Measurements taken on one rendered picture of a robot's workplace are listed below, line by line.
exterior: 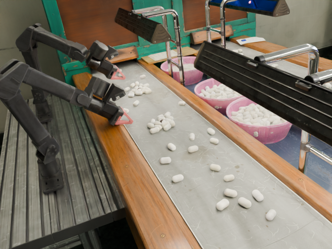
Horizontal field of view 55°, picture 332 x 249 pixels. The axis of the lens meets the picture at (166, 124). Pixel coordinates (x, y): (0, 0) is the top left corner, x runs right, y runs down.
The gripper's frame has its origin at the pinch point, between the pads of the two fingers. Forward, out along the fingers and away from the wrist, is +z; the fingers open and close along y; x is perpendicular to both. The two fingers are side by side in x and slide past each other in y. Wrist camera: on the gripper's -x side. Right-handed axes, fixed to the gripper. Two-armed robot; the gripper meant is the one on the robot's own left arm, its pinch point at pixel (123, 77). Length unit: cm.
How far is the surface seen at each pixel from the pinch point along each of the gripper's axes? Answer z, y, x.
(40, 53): -23, 136, 32
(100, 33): -9.9, 43.3, -11.3
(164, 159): -1, -70, 8
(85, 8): -24, 43, -19
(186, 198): -1, -88, 10
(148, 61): 20.1, 29.4, -11.9
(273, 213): 10, -105, -1
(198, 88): 27.1, -22.5, -14.9
